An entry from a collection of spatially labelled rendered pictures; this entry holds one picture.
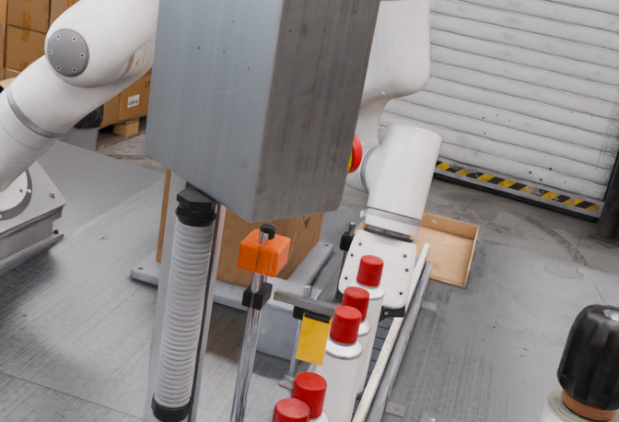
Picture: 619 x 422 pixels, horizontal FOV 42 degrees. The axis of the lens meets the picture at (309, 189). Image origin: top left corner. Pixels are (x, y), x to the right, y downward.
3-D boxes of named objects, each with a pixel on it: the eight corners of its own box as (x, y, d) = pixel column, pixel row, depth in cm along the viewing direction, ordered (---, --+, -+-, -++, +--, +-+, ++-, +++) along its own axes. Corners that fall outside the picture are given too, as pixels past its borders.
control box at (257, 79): (248, 226, 60) (287, -31, 54) (141, 153, 72) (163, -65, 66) (347, 212, 67) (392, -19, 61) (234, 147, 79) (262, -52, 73)
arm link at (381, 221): (359, 205, 116) (354, 225, 116) (419, 220, 114) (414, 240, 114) (367, 207, 124) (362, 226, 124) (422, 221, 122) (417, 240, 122)
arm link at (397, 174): (350, 202, 120) (397, 214, 113) (372, 117, 120) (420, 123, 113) (386, 212, 125) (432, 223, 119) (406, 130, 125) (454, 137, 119)
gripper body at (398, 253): (353, 218, 116) (333, 293, 116) (422, 236, 114) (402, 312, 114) (360, 219, 123) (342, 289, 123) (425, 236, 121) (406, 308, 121)
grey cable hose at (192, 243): (180, 429, 70) (210, 206, 63) (143, 417, 70) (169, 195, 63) (195, 408, 73) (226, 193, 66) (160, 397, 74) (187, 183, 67)
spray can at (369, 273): (358, 402, 113) (387, 271, 106) (323, 391, 114) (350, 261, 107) (366, 383, 118) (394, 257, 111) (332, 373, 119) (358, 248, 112)
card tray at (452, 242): (464, 288, 168) (469, 271, 167) (345, 256, 173) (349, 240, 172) (475, 240, 196) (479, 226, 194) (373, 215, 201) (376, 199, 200)
